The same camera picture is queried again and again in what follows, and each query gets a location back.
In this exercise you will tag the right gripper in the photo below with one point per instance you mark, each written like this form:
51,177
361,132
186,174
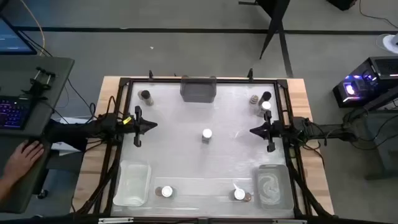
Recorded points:
275,130

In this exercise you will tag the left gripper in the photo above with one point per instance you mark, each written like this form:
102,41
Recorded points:
137,126

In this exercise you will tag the black-lid green spice jar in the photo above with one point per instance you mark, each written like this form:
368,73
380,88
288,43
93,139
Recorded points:
146,96
266,96

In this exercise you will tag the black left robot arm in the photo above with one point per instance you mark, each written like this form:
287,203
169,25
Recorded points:
77,132

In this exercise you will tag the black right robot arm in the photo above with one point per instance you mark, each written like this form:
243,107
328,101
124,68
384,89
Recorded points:
326,130

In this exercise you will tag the person's forearm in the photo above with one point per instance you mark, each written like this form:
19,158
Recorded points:
3,189

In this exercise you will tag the yellow tape tag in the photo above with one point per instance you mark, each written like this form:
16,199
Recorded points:
126,120

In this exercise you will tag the grey-tinted clear plastic bin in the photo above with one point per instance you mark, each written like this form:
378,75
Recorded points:
275,186

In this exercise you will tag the dark grey plastic bin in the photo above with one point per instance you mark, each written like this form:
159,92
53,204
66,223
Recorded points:
198,91

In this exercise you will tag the computer tower with lights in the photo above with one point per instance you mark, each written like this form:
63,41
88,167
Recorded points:
357,90

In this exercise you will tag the black clamp stand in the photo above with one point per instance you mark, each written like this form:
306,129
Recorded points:
38,85

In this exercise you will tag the black caster wheel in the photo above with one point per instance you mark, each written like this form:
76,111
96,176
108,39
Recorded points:
42,194

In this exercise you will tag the person's hand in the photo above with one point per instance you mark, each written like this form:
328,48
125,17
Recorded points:
21,161

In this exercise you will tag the backlit black keyboard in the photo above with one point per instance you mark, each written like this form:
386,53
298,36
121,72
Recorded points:
12,113

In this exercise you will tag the dark grey side desk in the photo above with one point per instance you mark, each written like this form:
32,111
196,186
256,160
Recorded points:
18,77

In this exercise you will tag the black equipment case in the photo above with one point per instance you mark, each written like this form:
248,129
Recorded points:
342,3

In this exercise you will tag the computer monitor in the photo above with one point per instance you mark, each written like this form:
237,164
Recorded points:
12,40

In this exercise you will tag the black metal table frame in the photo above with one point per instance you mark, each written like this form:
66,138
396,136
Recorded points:
155,80

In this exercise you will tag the silver metal bracket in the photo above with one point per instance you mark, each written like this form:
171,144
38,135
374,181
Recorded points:
289,221
115,220

